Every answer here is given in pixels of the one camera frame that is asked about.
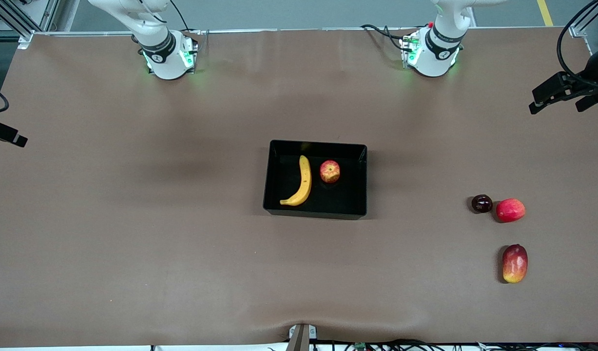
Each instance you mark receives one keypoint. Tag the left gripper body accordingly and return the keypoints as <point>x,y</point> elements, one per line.
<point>592,74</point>

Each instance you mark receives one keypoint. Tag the black plastic box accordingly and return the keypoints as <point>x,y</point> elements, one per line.
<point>342,200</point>

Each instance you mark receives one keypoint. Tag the red yellow streaked apple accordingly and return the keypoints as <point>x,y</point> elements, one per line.
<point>330,171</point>

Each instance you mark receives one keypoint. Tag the yellow banana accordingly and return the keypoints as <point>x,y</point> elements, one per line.
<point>305,180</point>

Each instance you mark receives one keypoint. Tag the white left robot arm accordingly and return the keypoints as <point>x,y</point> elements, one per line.
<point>433,58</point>

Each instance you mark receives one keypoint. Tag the red round peach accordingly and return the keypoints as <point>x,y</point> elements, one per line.
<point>511,210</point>

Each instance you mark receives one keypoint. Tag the dark purple plum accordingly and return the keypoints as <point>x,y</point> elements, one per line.
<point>481,204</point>

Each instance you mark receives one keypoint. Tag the red yellow mango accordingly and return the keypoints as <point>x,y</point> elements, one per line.
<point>515,263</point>

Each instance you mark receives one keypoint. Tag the brown table mat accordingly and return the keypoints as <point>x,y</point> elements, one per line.
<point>298,273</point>

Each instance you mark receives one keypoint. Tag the small green circuit board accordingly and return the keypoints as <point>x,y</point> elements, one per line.
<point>360,346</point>

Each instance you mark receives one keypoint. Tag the aluminium frame profile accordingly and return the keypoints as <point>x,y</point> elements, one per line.
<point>11,14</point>
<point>584,31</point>

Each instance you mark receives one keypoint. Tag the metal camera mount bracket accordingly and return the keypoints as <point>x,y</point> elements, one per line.
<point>301,339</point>

